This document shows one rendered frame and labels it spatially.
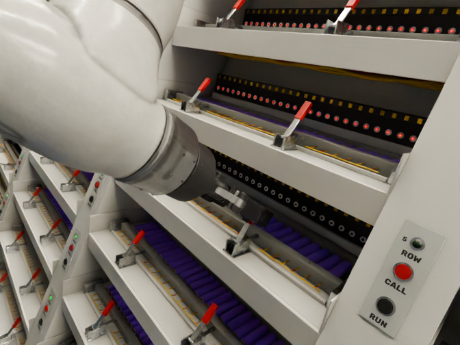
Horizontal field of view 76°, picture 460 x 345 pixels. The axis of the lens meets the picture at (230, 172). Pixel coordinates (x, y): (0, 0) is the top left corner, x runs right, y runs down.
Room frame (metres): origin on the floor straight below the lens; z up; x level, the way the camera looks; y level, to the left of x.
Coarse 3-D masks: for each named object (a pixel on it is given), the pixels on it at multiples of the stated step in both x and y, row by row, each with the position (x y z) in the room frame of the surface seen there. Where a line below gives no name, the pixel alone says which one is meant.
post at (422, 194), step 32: (448, 96) 0.35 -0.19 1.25; (448, 128) 0.34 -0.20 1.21; (416, 160) 0.35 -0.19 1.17; (448, 160) 0.33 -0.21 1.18; (416, 192) 0.34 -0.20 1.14; (448, 192) 0.32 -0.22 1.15; (384, 224) 0.35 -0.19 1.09; (448, 224) 0.31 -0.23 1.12; (384, 256) 0.34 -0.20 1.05; (448, 256) 0.30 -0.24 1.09; (352, 288) 0.35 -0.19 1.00; (448, 288) 0.30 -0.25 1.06; (352, 320) 0.34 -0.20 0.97; (416, 320) 0.30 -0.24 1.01
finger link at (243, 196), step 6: (240, 192) 0.36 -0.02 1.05; (240, 198) 0.35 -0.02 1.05; (246, 198) 0.36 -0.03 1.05; (246, 204) 0.38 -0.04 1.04; (252, 204) 0.39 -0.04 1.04; (234, 210) 0.35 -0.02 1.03; (240, 210) 0.36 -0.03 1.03; (246, 210) 0.38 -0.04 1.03; (252, 210) 0.40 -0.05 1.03; (258, 210) 0.41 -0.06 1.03; (246, 216) 0.39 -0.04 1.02; (252, 216) 0.41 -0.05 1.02
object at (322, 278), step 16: (208, 208) 0.61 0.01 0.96; (224, 208) 0.59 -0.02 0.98; (224, 224) 0.55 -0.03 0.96; (240, 224) 0.55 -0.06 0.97; (256, 240) 0.52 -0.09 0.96; (272, 240) 0.50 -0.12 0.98; (272, 256) 0.48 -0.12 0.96; (288, 256) 0.48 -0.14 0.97; (304, 256) 0.48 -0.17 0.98; (304, 272) 0.46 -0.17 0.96; (320, 272) 0.44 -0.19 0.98
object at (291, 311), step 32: (128, 192) 0.71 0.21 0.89; (256, 192) 0.67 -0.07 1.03; (192, 224) 0.55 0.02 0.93; (224, 256) 0.47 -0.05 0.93; (256, 256) 0.49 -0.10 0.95; (256, 288) 0.42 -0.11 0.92; (288, 288) 0.42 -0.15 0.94; (320, 288) 0.44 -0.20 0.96; (288, 320) 0.38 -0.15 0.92; (320, 320) 0.38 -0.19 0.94
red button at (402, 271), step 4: (400, 264) 0.32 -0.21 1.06; (404, 264) 0.32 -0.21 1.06; (396, 268) 0.32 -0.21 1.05; (400, 268) 0.32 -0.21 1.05; (404, 268) 0.32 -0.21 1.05; (408, 268) 0.32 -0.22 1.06; (396, 272) 0.32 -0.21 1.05; (400, 272) 0.32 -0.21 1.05; (404, 272) 0.32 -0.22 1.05; (408, 272) 0.31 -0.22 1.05; (400, 276) 0.32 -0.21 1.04; (404, 276) 0.32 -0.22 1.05; (408, 276) 0.31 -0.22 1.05
